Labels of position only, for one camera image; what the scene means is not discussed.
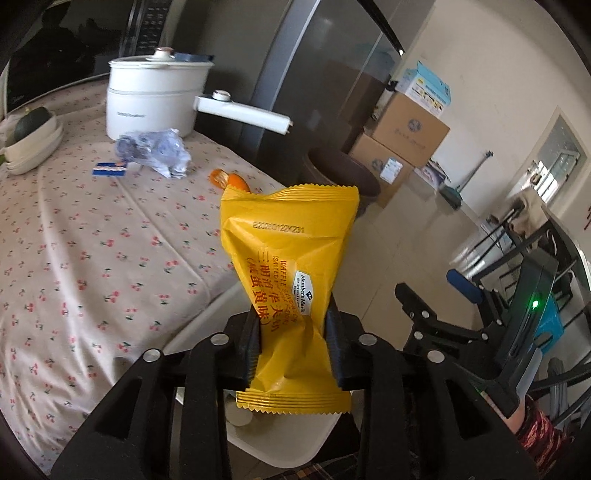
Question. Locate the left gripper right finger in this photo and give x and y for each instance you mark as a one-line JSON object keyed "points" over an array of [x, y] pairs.
{"points": [[422, 416]]}

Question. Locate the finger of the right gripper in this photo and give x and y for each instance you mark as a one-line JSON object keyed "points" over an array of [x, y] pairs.
{"points": [[428, 331], [490, 304]]}

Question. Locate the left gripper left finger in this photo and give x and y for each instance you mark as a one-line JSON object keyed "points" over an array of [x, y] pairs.
{"points": [[167, 411]]}

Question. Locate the yellow snack wrapper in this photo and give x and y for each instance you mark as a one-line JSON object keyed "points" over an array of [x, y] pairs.
{"points": [[287, 248]]}

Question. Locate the white plastic trash bin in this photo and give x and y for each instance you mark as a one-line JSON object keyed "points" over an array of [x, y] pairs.
{"points": [[280, 440]]}

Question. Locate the lower cardboard box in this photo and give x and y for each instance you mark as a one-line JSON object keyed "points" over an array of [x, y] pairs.
{"points": [[391, 170]]}

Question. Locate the cardboard box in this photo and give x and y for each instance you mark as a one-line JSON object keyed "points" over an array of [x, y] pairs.
{"points": [[391, 170], [409, 130]]}

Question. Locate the cherry print tablecloth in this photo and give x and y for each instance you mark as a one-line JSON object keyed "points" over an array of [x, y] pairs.
{"points": [[95, 270]]}

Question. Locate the upper cardboard box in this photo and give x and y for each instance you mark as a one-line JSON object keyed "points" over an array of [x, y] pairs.
{"points": [[409, 130]]}

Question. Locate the brown round waste bin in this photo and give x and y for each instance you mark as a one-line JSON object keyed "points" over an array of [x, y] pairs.
{"points": [[326, 166]]}

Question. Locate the light blue carton box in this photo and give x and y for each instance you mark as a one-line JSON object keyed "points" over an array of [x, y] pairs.
{"points": [[425, 88]]}

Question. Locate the orange peel wrapper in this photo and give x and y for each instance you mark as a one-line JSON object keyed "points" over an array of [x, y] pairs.
{"points": [[222, 179]]}

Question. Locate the small blue card packet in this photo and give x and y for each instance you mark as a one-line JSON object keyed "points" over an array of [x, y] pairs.
{"points": [[110, 169]]}

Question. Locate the crumpled clear plastic bag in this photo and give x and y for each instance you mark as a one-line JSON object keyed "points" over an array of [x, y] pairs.
{"points": [[162, 151]]}

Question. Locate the grey refrigerator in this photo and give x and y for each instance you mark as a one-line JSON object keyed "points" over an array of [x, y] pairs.
{"points": [[324, 64]]}

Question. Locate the stacked white bowls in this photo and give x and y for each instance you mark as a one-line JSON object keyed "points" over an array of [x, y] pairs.
{"points": [[28, 153]]}

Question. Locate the white electric cooking pot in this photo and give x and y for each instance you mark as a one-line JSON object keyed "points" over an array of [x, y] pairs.
{"points": [[165, 90]]}

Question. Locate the dark green squash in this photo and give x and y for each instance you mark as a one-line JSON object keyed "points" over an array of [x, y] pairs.
{"points": [[30, 122]]}

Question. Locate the black microwave oven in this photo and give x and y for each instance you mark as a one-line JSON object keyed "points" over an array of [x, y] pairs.
{"points": [[71, 41]]}

